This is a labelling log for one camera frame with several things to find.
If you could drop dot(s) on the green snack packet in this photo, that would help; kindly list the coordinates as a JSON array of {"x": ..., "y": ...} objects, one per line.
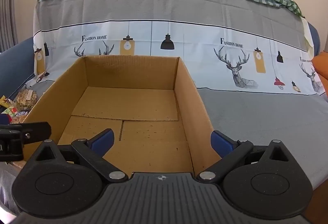
[{"x": 10, "y": 112}]

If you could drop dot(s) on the cardboard box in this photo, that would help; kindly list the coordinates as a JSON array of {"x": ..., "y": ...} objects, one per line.
[{"x": 128, "y": 101}]

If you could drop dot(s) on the grey curtain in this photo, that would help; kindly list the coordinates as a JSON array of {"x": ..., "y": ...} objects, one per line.
[{"x": 6, "y": 8}]

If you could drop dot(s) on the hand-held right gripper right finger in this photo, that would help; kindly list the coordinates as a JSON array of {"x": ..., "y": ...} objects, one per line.
[{"x": 221, "y": 144}]

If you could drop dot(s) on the yellow snack packet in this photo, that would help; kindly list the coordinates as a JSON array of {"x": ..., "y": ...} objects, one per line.
[{"x": 5, "y": 101}]

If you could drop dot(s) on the orange cushion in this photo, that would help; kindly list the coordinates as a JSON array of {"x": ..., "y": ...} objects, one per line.
[{"x": 322, "y": 65}]

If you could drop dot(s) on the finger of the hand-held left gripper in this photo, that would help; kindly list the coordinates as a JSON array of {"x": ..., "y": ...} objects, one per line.
[{"x": 38, "y": 131}]

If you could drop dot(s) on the grey printed sofa cover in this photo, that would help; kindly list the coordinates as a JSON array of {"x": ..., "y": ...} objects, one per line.
[{"x": 256, "y": 121}]

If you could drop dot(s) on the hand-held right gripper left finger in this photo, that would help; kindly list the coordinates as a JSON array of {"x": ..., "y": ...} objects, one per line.
[{"x": 102, "y": 140}]

